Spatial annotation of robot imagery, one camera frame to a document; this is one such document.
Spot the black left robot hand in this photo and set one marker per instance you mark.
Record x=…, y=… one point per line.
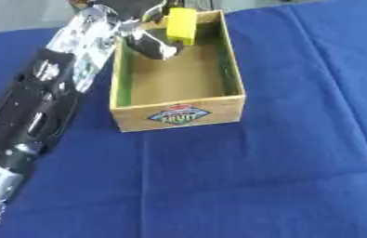
x=151, y=43

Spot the yellow rectangular block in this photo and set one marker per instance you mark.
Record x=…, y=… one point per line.
x=182, y=26

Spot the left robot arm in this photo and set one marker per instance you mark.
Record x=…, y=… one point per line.
x=34, y=111

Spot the tan cardboard box green inside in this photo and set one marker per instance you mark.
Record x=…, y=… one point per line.
x=176, y=93

